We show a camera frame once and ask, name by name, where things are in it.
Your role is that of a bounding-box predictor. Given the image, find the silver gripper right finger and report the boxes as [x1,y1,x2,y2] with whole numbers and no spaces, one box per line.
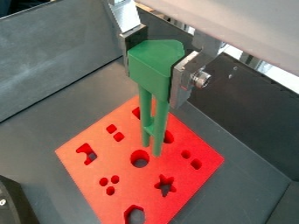
[170,31,226,109]

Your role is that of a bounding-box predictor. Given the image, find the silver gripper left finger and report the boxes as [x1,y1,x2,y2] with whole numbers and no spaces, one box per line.
[106,0,147,70]

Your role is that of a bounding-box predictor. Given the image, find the green three prong peg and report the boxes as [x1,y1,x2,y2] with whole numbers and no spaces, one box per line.
[127,39,185,157]

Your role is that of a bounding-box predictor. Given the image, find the black object bottom left corner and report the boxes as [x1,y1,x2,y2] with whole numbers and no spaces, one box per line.
[0,175,41,224]

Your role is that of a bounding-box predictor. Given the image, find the red shape sorting board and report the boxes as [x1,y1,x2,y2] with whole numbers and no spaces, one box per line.
[57,98,225,224]

